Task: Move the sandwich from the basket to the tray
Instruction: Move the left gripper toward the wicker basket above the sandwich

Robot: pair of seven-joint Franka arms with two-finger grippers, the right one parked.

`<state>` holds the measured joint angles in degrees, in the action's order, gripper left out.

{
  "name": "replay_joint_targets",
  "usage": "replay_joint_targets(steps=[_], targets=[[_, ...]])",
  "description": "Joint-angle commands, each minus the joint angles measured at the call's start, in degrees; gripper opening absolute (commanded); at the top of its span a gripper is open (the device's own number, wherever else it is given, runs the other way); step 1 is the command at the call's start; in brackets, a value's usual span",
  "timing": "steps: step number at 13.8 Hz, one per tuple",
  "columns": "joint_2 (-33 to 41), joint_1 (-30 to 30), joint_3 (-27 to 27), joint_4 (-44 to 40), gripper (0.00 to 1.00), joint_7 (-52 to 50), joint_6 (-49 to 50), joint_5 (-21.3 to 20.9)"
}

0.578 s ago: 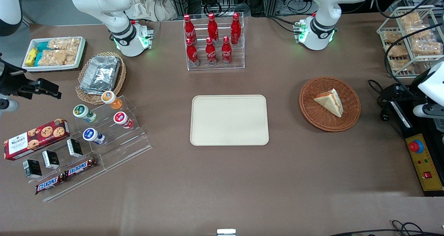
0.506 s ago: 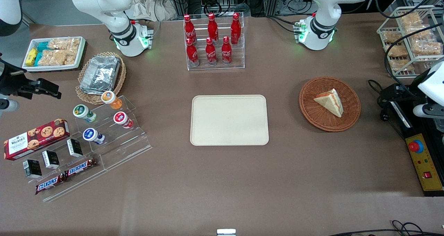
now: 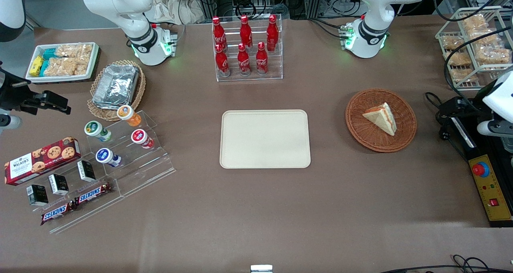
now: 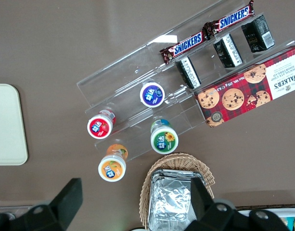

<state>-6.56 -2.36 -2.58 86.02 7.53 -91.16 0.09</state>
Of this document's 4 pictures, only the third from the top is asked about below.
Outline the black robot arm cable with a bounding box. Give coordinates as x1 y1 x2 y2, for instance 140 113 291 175
434 0 513 102

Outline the beige plastic serving tray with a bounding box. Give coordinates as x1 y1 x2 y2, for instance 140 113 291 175
220 109 311 169

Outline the orange gum jar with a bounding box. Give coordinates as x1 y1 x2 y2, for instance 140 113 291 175
117 105 142 127

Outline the clear bag fried snack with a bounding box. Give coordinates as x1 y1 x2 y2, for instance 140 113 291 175
450 68 478 83
446 51 473 67
442 34 465 51
475 45 511 64
468 29 499 45
461 14 489 32

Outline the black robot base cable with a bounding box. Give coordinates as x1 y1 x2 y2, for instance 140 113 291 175
308 17 347 39

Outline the brown Snickers bar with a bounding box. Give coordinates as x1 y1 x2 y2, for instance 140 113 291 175
75 182 113 206
40 201 77 226

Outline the white wire rack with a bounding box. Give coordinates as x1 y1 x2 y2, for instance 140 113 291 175
435 6 513 91

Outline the red tartan cookie box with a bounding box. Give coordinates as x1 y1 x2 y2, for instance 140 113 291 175
4 137 81 186

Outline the blue gum jar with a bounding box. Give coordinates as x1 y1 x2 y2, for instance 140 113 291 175
95 148 122 168

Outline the black power cable with plug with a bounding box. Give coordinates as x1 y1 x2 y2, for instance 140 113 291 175
425 92 467 161

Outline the clear acrylic stepped stand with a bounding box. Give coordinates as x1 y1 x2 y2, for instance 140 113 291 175
10 111 177 234

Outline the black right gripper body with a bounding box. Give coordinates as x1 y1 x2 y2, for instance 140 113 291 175
0 67 33 113

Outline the black floor cable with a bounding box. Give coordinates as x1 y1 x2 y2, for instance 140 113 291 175
379 255 513 273

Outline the white rectangular snack tray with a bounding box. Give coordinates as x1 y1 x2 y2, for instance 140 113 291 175
25 42 101 84

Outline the yellow snack packet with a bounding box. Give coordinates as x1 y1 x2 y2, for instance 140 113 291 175
29 56 44 77

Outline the clear acrylic bottle rack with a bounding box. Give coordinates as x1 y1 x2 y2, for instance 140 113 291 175
212 13 284 82

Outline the black machine yellow control panel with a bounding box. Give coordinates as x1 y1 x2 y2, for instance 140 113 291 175
449 105 513 228

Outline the brown round wicker basket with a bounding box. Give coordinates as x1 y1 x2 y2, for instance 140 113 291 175
345 89 418 153

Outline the triangular sandwich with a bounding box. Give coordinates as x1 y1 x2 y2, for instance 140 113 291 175
362 102 398 136

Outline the beige cloth bag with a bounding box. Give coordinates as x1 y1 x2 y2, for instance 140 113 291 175
144 0 206 25

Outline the light tan wicker basket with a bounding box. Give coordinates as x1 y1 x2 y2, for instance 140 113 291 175
87 60 146 121

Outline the red cola bottle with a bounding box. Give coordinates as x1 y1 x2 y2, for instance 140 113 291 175
239 15 253 49
266 14 279 52
212 16 227 51
215 44 231 77
255 42 269 75
237 43 252 77

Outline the red emergency stop button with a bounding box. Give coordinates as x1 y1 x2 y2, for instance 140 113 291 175
472 161 491 178

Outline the small black carton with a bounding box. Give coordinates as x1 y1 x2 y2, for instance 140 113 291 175
77 160 97 182
26 184 49 206
48 174 69 196

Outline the silver foil container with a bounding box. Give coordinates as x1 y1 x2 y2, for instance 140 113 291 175
93 65 139 104

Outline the red gum jar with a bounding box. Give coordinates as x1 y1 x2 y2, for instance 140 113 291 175
131 129 155 150

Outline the green gum jar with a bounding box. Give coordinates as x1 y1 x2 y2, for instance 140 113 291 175
84 121 113 142

